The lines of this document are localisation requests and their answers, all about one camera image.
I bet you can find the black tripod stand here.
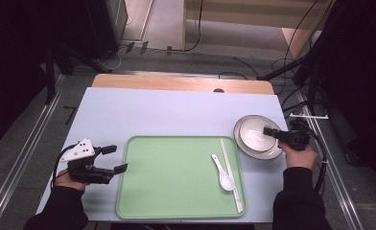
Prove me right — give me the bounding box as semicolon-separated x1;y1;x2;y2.
256;0;341;116

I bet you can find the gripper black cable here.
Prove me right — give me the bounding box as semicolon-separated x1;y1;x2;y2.
51;145;79;190
299;121;330;195

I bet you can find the black metal stand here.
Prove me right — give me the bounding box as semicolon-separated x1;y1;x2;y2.
44;44;59;105

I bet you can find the metal floor rail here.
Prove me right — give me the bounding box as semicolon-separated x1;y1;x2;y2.
0;75;64;230
295;90;364;230

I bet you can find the black floor cable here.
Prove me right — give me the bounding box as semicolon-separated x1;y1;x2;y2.
218;71;249;81

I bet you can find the white ribbed bowl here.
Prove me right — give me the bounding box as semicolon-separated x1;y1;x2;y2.
239;118;278;152

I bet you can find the light wooden cabinet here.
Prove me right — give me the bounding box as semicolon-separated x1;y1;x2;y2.
182;0;334;60

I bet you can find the person's left hand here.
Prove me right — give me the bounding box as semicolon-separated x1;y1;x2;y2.
54;171;88;192

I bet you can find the dark grey cabinet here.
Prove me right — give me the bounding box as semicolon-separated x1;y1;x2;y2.
86;0;129;58

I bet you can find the white ceramic spoon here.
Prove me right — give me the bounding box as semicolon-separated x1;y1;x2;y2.
210;153;236;192

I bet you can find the person's right hand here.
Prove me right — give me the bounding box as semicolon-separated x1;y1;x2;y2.
277;140;319;172

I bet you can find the light green tray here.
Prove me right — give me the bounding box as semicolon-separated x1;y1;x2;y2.
115;135;247;220

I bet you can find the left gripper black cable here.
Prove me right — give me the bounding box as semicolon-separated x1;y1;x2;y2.
51;145;79;190

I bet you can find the white floor cable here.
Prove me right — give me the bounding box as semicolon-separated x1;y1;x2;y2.
96;47;127;72

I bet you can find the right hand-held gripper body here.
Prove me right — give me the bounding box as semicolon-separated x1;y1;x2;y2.
280;113;330;151

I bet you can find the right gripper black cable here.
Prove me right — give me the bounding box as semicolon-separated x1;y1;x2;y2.
299;121;330;195

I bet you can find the white plate with dark rim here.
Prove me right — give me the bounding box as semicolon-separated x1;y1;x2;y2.
233;114;285;161

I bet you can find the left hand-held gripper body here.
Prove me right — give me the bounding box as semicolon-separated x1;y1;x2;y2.
59;137;115;185

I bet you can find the black hanging cable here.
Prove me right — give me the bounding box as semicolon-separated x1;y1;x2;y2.
173;0;205;53

